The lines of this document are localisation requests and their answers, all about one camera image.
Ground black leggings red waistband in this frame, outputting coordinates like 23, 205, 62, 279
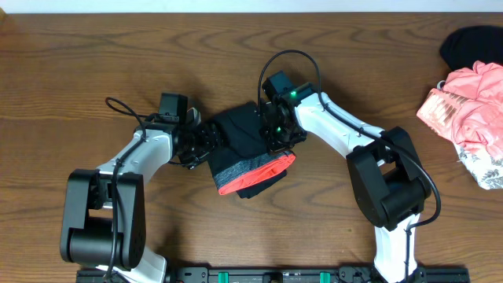
207, 101, 296, 199

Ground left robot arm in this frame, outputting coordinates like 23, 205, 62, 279
60, 93, 223, 283

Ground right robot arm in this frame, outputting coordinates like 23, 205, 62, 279
259, 72, 431, 282

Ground pink garment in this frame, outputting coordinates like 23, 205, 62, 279
417, 61, 502, 160

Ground black garment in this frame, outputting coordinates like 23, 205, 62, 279
439, 25, 502, 70

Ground white floral garment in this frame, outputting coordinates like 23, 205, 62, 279
454, 145, 502, 190

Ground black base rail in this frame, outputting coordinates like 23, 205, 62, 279
75, 265, 471, 283

